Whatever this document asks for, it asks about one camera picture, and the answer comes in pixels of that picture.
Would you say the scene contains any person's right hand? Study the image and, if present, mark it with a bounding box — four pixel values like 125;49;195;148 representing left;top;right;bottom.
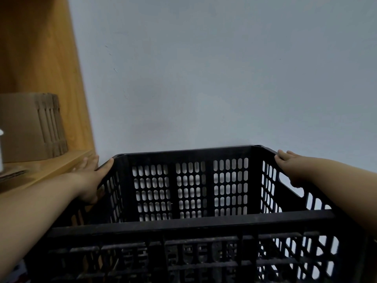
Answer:
274;149;310;189

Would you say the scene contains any person's left hand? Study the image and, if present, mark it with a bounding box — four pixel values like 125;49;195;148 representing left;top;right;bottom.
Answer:
70;154;115;204

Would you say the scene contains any black plastic crate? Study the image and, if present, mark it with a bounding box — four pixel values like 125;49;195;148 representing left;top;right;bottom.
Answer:
25;144;372;283

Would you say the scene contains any person's right forearm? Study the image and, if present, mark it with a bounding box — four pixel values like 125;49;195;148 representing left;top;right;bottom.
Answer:
305;156;377;241

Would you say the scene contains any person's left forearm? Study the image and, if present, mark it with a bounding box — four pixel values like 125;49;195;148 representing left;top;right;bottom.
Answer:
0;172;86;281

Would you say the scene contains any brown cardboard box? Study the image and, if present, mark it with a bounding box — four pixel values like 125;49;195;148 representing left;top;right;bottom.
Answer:
0;92;69;164

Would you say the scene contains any light wooden cabinet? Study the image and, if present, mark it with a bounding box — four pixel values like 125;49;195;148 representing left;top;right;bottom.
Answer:
0;0;97;194

